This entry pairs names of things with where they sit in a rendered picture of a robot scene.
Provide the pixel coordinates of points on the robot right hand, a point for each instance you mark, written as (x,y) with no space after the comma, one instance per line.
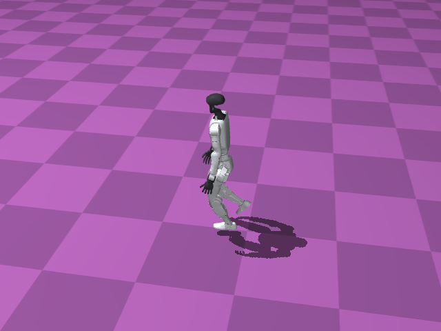
(208,155)

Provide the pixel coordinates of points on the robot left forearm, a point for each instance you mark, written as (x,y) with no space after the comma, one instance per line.
(214,166)

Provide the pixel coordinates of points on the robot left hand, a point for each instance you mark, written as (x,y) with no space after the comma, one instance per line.
(208,185)

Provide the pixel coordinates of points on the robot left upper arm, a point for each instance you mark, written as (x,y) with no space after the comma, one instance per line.
(215,133)

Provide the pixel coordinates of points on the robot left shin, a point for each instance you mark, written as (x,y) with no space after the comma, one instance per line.
(220,211)

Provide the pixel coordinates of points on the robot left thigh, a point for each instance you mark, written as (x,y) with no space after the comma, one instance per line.
(221,176)

